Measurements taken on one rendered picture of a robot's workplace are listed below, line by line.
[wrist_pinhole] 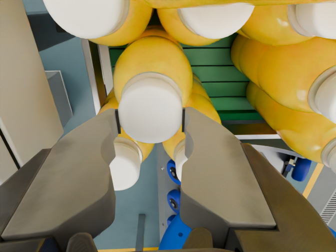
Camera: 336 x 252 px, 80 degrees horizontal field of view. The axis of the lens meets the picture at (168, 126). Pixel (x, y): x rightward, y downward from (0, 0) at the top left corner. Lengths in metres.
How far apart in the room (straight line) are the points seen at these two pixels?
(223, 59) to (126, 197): 1.70
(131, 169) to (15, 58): 0.12
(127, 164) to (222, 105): 0.23
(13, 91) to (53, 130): 0.06
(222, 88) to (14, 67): 0.27
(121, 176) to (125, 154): 0.02
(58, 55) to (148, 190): 1.21
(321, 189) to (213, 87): 2.09
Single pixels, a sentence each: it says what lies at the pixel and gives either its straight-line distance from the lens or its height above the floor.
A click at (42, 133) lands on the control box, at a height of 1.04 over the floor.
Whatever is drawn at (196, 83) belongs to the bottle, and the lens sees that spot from 0.26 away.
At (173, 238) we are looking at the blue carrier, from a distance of 0.33.
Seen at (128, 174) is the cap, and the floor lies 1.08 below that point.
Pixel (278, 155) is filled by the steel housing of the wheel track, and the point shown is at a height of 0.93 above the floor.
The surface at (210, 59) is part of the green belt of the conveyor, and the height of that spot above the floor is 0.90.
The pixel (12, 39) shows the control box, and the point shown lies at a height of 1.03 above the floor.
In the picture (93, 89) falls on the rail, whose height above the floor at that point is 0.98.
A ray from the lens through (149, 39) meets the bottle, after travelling 0.17.
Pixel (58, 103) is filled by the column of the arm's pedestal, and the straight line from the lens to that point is 1.31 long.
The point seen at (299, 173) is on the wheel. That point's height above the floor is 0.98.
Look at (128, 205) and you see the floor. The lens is 2.00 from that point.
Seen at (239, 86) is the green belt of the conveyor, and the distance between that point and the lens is 0.35.
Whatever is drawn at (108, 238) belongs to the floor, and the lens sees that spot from 2.47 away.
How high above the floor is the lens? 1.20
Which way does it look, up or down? 59 degrees down
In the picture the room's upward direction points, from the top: 176 degrees clockwise
